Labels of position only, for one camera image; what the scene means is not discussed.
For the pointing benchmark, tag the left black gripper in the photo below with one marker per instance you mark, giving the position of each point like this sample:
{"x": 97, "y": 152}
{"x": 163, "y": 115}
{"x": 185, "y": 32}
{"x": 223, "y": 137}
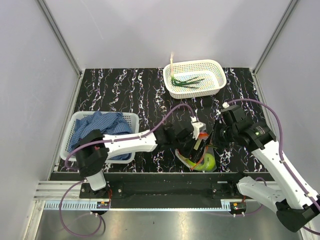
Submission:
{"x": 193, "y": 155}

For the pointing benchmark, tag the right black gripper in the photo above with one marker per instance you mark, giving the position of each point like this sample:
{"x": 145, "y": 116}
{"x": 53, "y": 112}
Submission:
{"x": 214, "y": 140}

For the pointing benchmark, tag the clear zip top bag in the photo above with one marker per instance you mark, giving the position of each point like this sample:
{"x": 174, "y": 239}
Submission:
{"x": 209, "y": 149}

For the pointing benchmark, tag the fake green onion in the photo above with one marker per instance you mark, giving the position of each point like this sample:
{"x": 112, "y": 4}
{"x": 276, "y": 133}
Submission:
{"x": 182, "y": 83}

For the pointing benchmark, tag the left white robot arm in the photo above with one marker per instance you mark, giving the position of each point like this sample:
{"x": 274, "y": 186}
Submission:
{"x": 189, "y": 140}

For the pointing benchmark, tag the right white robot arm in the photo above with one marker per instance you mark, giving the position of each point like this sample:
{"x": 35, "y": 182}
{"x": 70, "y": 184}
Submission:
{"x": 296, "y": 203}

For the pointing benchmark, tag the fake green apple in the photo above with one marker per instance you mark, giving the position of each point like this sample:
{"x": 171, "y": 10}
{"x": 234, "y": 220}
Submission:
{"x": 208, "y": 164}

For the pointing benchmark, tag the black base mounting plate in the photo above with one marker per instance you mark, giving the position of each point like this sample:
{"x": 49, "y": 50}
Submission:
{"x": 197, "y": 191}

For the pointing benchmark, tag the white perforated plastic basket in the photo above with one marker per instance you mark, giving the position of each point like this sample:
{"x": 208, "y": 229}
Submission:
{"x": 212, "y": 72}

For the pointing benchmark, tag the white laundry basket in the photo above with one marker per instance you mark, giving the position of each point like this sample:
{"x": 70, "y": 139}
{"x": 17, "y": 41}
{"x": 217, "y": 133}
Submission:
{"x": 131, "y": 117}

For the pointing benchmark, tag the blue checkered cloth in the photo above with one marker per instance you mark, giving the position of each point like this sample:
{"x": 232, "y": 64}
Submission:
{"x": 111, "y": 123}

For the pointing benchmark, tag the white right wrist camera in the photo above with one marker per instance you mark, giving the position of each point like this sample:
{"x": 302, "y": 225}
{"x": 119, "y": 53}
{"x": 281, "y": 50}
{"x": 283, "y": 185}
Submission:
{"x": 225, "y": 105}

